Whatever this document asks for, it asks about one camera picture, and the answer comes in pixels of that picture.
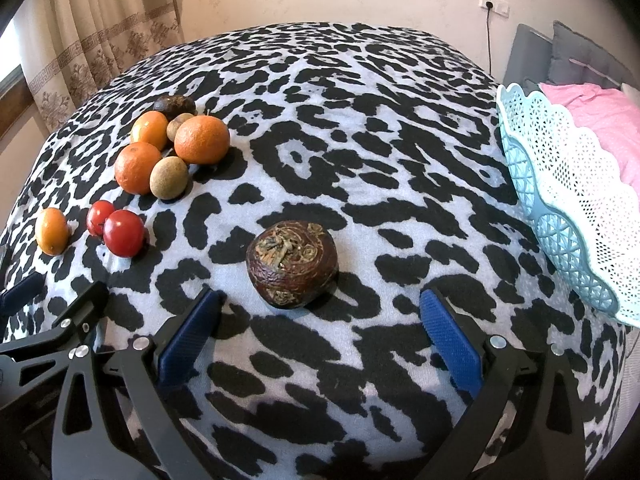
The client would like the small orange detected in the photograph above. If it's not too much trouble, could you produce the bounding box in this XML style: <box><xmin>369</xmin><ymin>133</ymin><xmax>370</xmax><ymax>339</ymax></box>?
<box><xmin>130</xmin><ymin>110</ymin><xmax>168</xmax><ymax>151</ymax></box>
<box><xmin>35</xmin><ymin>207</ymin><xmax>70</xmax><ymax>256</ymax></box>

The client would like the small red tomato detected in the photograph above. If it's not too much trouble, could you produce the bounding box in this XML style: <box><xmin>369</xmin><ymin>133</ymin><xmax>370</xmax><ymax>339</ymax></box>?
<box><xmin>86</xmin><ymin>200</ymin><xmax>115</xmax><ymax>238</ymax></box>

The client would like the large red tomato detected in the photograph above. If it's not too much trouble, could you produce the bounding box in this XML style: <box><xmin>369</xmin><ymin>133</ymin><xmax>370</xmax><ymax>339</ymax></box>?
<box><xmin>103</xmin><ymin>210</ymin><xmax>144</xmax><ymax>258</ymax></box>

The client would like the brown round fruit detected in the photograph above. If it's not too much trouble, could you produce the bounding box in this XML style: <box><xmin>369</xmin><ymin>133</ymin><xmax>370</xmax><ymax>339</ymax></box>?
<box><xmin>150</xmin><ymin>156</ymin><xmax>189</xmax><ymax>200</ymax></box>
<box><xmin>166</xmin><ymin>113</ymin><xmax>194</xmax><ymax>143</ymax></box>

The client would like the wrinkled dark passion fruit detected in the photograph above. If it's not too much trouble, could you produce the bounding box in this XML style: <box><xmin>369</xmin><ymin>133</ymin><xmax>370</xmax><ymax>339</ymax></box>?
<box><xmin>245</xmin><ymin>220</ymin><xmax>338</xmax><ymax>310</ymax></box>

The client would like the light blue lattice fruit basket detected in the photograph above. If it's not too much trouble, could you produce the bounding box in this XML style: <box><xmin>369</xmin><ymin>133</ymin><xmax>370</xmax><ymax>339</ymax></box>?
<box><xmin>496</xmin><ymin>84</ymin><xmax>639</xmax><ymax>327</ymax></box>

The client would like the large orange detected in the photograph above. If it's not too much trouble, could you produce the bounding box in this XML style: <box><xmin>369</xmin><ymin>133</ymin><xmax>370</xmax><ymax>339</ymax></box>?
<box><xmin>174</xmin><ymin>115</ymin><xmax>230</xmax><ymax>165</ymax></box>

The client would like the dark avocado fruit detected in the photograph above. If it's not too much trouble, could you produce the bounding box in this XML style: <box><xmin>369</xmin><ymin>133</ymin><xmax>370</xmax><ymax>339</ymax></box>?
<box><xmin>152</xmin><ymin>94</ymin><xmax>196</xmax><ymax>122</ymax></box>

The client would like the leopard print table cloth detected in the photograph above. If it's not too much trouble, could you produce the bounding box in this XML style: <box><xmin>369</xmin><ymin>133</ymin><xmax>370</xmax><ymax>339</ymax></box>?
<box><xmin>1</xmin><ymin>23</ymin><xmax>628</xmax><ymax>479</ymax></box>

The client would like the beige patterned curtain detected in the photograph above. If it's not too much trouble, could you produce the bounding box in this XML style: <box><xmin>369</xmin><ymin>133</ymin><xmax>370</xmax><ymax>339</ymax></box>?
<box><xmin>14</xmin><ymin>0</ymin><xmax>183</xmax><ymax>131</ymax></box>

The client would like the pink blanket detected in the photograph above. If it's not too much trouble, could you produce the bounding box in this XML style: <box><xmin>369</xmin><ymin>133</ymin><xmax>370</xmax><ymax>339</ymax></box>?
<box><xmin>539</xmin><ymin>82</ymin><xmax>640</xmax><ymax>194</ymax></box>

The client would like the grey sofa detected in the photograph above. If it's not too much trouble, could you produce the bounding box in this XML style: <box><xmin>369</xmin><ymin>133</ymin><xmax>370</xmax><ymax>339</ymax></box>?
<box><xmin>502</xmin><ymin>21</ymin><xmax>639</xmax><ymax>94</ymax></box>

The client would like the white wall socket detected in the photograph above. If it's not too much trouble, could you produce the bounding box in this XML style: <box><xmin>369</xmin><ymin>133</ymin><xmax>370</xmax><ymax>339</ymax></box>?
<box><xmin>480</xmin><ymin>0</ymin><xmax>510</xmax><ymax>18</ymax></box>

